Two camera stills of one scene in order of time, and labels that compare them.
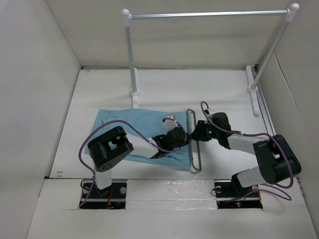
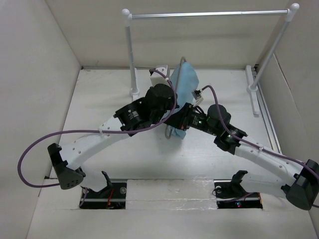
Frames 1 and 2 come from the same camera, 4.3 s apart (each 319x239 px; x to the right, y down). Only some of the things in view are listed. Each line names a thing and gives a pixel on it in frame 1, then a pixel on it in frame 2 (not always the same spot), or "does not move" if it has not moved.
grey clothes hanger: (200, 169) to (178, 70)
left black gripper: (188, 137) to (173, 102)
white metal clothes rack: (253, 81) does not move
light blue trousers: (146, 122) to (187, 81)
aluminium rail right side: (270, 130) does not move
